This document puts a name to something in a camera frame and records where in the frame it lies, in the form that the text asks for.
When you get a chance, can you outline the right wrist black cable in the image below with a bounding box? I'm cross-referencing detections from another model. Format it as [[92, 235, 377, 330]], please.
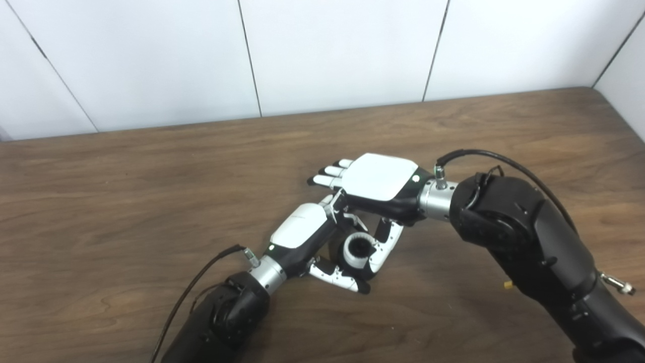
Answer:
[[434, 149, 636, 295]]

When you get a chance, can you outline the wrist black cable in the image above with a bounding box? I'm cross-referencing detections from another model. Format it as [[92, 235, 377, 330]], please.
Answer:
[[150, 244, 261, 363], [434, 149, 636, 295]]

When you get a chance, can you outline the white ring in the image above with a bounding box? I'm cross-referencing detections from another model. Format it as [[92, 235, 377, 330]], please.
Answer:
[[343, 233, 378, 270]]

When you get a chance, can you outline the round black part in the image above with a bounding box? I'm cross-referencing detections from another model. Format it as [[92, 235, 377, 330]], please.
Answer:
[[328, 232, 383, 283]]

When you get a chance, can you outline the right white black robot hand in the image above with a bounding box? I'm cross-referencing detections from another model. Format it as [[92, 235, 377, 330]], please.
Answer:
[[307, 153, 435, 275]]

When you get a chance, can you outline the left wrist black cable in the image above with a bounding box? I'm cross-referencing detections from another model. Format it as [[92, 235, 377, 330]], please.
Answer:
[[150, 244, 261, 363]]

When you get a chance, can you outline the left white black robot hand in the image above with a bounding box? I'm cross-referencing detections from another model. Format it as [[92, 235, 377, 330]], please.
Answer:
[[261, 192, 372, 295]]

